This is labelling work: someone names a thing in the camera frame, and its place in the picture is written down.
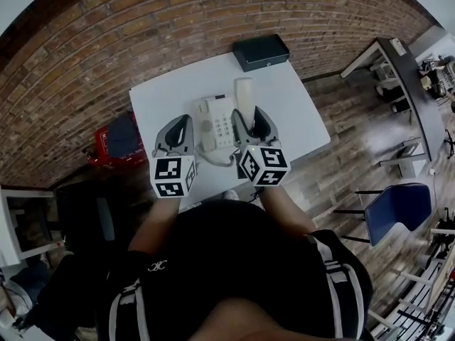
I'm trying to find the person's right forearm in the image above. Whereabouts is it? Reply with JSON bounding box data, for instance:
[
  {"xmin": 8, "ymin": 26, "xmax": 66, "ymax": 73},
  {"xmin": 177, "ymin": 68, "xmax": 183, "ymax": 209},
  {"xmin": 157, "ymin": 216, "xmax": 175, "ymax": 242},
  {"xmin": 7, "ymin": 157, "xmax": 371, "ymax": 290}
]
[{"xmin": 257, "ymin": 185, "xmax": 316, "ymax": 236}]

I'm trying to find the person's left forearm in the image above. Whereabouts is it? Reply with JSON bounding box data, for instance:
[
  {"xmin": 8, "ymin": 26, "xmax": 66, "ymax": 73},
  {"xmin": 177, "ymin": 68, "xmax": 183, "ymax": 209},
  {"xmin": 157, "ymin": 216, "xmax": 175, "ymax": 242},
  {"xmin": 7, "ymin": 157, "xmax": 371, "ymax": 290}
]
[{"xmin": 127, "ymin": 197, "xmax": 181, "ymax": 254}]

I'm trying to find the black office chair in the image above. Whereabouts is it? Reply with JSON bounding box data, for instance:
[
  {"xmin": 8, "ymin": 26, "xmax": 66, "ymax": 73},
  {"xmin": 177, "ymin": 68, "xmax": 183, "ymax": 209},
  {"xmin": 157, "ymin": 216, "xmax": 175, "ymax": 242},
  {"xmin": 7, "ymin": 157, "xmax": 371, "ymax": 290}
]
[{"xmin": 53, "ymin": 183, "xmax": 143, "ymax": 251}]

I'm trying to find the blue chair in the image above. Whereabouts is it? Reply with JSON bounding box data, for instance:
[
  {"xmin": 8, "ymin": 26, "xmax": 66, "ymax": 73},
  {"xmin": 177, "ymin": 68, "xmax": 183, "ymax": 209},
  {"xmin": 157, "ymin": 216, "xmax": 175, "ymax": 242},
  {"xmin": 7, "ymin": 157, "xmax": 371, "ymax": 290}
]
[{"xmin": 333, "ymin": 182, "xmax": 433, "ymax": 247}]

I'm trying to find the white telephone handset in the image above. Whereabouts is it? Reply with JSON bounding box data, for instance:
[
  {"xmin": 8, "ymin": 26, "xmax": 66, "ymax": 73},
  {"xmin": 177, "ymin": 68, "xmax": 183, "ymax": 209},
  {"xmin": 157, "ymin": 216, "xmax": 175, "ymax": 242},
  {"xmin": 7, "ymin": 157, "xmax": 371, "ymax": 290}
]
[{"xmin": 233, "ymin": 77, "xmax": 257, "ymax": 131}]

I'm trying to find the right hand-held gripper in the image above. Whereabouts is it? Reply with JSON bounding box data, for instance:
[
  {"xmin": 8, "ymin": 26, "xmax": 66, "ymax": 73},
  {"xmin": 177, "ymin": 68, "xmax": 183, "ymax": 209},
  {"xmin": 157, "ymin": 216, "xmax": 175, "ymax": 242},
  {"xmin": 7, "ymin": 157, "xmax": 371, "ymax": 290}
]
[{"xmin": 231, "ymin": 106, "xmax": 289, "ymax": 188}]

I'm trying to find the white metal frame rack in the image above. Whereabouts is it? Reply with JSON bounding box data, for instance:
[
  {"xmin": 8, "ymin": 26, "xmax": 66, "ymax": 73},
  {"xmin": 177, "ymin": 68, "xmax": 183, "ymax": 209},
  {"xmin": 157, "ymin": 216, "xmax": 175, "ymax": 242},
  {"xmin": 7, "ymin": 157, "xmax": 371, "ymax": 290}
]
[{"xmin": 369, "ymin": 218, "xmax": 455, "ymax": 341}]

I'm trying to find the red fire extinguisher box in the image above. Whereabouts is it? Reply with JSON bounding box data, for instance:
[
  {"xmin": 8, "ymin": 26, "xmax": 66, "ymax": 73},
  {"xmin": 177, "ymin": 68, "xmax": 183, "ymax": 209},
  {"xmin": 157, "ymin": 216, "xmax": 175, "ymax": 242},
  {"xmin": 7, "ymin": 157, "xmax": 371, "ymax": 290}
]
[{"xmin": 92, "ymin": 114, "xmax": 146, "ymax": 165}]

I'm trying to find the black metal box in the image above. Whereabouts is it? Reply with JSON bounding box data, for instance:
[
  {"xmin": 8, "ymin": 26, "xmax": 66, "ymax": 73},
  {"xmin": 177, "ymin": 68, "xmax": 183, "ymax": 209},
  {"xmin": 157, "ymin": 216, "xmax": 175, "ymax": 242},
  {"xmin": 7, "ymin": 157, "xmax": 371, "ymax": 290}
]
[{"xmin": 232, "ymin": 33, "xmax": 291, "ymax": 73}]

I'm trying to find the white table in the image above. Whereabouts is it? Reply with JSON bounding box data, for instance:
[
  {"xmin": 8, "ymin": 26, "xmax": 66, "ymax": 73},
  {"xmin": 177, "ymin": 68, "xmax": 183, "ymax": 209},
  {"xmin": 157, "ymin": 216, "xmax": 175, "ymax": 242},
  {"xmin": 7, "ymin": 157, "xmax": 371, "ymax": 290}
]
[{"xmin": 128, "ymin": 53, "xmax": 331, "ymax": 212}]

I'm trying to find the person's black shirt torso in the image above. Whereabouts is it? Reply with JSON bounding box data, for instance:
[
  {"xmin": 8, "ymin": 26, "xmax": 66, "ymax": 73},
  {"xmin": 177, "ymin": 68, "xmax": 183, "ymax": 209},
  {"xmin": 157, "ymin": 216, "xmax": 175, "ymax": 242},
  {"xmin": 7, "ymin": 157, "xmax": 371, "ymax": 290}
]
[{"xmin": 95, "ymin": 200, "xmax": 374, "ymax": 341}]

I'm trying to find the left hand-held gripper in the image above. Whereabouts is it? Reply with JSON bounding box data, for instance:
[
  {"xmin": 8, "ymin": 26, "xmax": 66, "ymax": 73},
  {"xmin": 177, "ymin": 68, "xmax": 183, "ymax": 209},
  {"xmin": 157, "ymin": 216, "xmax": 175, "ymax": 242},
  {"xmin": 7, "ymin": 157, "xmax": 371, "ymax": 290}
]
[{"xmin": 149, "ymin": 114, "xmax": 198, "ymax": 198}]

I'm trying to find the black desk with white legs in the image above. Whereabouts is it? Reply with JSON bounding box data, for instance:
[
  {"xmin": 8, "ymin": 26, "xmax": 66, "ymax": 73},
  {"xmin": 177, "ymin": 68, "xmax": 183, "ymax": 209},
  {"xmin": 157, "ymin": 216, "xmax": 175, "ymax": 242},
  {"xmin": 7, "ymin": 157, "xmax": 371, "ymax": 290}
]
[{"xmin": 340, "ymin": 36, "xmax": 447, "ymax": 163}]

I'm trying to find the white desk telephone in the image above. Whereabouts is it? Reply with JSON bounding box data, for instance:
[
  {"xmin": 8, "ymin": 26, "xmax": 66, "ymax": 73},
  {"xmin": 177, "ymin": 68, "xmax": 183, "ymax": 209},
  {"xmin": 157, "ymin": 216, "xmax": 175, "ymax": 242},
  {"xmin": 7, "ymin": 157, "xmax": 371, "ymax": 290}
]
[{"xmin": 193, "ymin": 95, "xmax": 237, "ymax": 152}]

